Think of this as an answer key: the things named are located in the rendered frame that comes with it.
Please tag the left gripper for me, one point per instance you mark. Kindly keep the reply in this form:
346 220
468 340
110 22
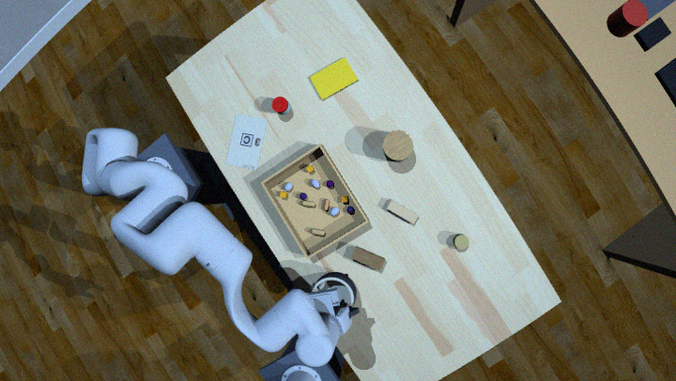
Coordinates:
341 314

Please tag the grey round pot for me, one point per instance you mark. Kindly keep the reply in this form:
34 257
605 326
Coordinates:
342 281

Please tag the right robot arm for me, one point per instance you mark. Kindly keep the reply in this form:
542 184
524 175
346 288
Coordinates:
301 373

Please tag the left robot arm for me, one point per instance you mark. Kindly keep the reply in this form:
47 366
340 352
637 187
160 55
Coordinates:
192 231

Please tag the white recipe card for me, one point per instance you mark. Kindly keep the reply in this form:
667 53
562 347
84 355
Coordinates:
246 141

